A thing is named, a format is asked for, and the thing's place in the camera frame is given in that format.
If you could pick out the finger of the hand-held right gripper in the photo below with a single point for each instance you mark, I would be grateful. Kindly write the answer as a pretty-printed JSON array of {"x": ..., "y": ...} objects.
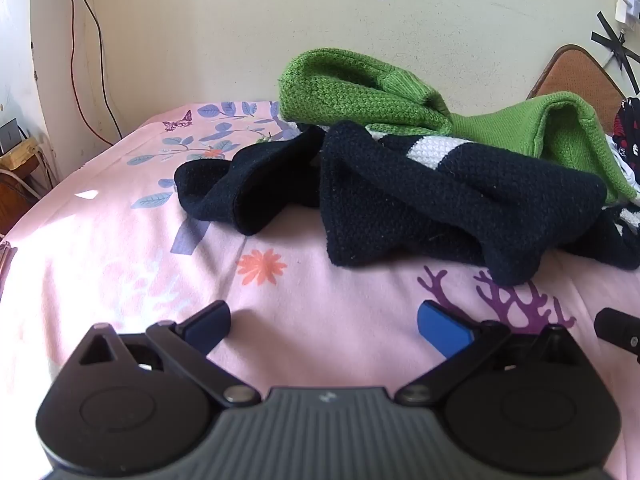
[{"x": 620, "y": 330}]

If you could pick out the wooden cabinet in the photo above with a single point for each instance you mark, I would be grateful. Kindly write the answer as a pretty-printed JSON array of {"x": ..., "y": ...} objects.
[{"x": 12, "y": 202}]

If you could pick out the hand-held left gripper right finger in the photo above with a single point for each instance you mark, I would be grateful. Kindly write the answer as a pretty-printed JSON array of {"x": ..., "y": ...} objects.
[{"x": 442, "y": 327}]

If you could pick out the brown padded headboard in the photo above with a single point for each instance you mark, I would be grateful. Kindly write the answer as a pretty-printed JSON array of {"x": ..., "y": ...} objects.
[{"x": 575, "y": 72}]

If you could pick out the yellow power strip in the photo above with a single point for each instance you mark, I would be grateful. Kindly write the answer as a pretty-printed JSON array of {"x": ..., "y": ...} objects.
[{"x": 17, "y": 155}]

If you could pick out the white garment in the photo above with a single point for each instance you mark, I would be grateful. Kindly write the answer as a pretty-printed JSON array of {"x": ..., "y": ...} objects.
[{"x": 625, "y": 172}]

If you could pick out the black garment with red print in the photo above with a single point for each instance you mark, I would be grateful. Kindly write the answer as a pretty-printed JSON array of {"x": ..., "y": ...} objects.
[{"x": 627, "y": 125}]

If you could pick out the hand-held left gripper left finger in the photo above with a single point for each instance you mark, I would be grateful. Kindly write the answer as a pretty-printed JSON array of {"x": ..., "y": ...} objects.
[{"x": 207, "y": 327}]

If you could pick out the pink floral bed sheet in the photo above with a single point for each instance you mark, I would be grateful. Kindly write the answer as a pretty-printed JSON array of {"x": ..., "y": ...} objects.
[{"x": 310, "y": 310}]

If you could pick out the green black white knit sweater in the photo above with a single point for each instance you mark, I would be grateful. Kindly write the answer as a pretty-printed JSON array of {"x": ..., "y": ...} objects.
[{"x": 400, "y": 200}]

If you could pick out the black tape strips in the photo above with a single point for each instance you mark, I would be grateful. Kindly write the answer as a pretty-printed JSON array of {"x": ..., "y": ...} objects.
[{"x": 612, "y": 42}]

